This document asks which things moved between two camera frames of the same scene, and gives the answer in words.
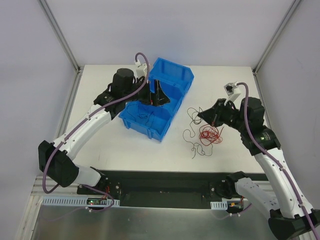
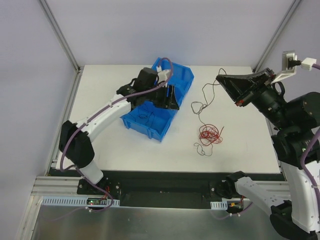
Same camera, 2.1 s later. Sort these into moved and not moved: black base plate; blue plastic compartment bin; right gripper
Moved: right gripper
Not moved: black base plate; blue plastic compartment bin
